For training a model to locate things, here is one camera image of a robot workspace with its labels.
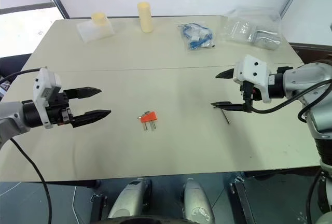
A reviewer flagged silver robot leg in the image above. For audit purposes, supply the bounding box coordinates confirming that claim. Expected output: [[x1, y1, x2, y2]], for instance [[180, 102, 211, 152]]
[[107, 177, 153, 220], [182, 178, 216, 224]]

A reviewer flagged flat clear plastic bag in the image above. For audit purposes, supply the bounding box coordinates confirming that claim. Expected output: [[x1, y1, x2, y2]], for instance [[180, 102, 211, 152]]
[[76, 17, 116, 44]]

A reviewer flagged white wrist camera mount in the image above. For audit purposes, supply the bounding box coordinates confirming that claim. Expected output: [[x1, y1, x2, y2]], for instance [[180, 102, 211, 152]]
[[232, 54, 272, 104], [33, 66, 63, 130]]

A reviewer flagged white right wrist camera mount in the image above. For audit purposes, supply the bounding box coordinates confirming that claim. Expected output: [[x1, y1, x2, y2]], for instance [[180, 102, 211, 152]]
[[232, 54, 272, 104]]

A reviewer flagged silver right robot leg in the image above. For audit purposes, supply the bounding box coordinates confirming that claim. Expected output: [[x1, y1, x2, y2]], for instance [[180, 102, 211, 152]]
[[182, 178, 216, 224]]

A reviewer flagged thin white floor cable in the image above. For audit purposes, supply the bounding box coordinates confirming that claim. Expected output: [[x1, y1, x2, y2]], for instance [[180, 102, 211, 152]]
[[72, 185, 79, 211]]

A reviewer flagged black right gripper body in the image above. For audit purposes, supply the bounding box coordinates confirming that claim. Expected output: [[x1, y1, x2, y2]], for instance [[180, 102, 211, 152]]
[[240, 80, 261, 113]]

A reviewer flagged short yellow foam cylinder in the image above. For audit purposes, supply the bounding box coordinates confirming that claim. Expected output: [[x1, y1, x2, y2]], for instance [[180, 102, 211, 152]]
[[91, 12, 109, 31]]

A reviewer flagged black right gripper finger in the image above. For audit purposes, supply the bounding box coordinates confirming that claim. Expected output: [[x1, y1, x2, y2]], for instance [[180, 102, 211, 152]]
[[210, 101, 250, 113], [215, 68, 236, 80]]

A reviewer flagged black torso cable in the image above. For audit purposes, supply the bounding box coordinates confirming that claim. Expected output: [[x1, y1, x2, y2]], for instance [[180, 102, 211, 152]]
[[305, 166, 324, 218]]

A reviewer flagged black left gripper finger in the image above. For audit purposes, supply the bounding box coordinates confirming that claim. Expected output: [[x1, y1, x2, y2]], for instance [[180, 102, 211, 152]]
[[70, 109, 112, 129], [63, 87, 102, 100]]

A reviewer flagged tall yellow foam cylinder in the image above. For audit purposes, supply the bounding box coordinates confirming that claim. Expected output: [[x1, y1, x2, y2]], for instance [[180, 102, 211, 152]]
[[136, 1, 154, 34]]

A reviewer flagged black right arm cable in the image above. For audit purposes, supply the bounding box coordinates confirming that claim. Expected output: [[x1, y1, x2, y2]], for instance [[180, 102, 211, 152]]
[[242, 80, 332, 115]]

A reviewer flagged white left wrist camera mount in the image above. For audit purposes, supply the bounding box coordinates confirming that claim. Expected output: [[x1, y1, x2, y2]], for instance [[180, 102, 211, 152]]
[[33, 66, 63, 130]]

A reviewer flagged black table leg with caster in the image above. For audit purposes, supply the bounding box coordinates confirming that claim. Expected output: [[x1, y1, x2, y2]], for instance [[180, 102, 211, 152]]
[[229, 175, 257, 224], [90, 179, 108, 222]]

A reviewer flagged large crumpled clear bag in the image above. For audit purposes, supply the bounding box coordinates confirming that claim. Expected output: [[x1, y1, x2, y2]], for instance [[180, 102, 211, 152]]
[[219, 7, 283, 47]]

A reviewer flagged clear bag with metal part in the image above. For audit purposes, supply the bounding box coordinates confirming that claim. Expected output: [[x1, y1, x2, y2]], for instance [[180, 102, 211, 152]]
[[250, 28, 283, 51]]

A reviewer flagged bag of blue cables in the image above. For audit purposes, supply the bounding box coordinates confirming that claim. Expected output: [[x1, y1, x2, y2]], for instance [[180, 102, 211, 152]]
[[177, 22, 217, 52]]

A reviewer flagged thin metal pin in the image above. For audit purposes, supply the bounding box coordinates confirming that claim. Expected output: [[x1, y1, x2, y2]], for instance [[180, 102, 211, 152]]
[[220, 108, 231, 125]]

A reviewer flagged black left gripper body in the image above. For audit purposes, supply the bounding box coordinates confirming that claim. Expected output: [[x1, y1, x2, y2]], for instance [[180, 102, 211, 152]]
[[46, 90, 76, 128]]

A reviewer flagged silver left robot leg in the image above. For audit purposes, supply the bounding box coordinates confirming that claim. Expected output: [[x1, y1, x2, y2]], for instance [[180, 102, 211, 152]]
[[107, 177, 153, 220]]

